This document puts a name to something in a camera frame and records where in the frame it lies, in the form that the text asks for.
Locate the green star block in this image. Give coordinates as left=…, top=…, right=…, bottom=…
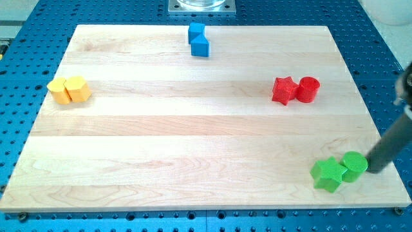
left=310, top=157, right=348, bottom=193

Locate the yellow hexagon block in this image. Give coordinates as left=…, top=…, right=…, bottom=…
left=64, top=76, right=91, bottom=102

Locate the red cylinder block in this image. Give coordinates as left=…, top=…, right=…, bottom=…
left=295, top=76, right=321, bottom=103

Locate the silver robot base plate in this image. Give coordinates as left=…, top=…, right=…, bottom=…
left=167, top=0, right=236, bottom=15

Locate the yellow half-round block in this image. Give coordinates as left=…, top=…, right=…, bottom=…
left=46, top=77, right=71, bottom=104

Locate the green cylinder block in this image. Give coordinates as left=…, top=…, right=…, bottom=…
left=340, top=151, right=368, bottom=182

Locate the blue triangular prism block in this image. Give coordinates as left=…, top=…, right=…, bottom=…
left=191, top=34, right=209, bottom=57

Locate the blue perforated metal table plate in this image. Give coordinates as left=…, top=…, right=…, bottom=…
left=1, top=1, right=411, bottom=231

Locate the blue cube block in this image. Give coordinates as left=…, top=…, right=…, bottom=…
left=188, top=23, right=205, bottom=44

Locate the light wooden board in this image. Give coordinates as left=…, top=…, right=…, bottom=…
left=1, top=24, right=411, bottom=213

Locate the red star block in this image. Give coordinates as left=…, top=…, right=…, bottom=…
left=272, top=76, right=299, bottom=106

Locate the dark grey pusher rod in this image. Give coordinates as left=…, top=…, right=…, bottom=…
left=366, top=106, right=411, bottom=173

